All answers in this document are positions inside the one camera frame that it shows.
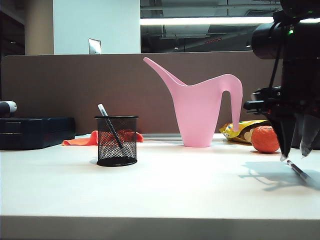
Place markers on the silver wall switch plate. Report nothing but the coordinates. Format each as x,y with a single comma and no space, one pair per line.
94,46

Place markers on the brown desk partition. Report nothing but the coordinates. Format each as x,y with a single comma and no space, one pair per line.
87,87

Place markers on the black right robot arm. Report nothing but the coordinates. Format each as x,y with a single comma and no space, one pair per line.
300,45

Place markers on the white and black cylinder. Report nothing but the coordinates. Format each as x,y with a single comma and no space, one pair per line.
7,107

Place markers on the yellow snack bag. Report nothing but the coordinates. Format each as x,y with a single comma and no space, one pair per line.
236,131

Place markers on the black gel pen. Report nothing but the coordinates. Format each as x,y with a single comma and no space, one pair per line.
298,171
103,110

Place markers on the orange ball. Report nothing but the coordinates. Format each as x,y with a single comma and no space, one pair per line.
265,139

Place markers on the black mesh pen basket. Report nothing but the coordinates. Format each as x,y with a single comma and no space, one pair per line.
117,150

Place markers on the white ceiling light strip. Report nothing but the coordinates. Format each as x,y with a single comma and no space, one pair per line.
200,21

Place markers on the pink plastic watering can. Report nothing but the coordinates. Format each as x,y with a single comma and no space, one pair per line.
200,112

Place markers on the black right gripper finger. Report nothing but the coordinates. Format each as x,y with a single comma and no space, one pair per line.
308,135
285,135

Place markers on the orange cloth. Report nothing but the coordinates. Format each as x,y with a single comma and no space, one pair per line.
82,141

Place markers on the black storage case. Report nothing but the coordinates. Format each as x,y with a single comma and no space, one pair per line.
35,132

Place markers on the beige round column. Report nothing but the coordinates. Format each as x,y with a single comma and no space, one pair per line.
39,27

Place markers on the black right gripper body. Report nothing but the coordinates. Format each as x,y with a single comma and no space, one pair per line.
287,102

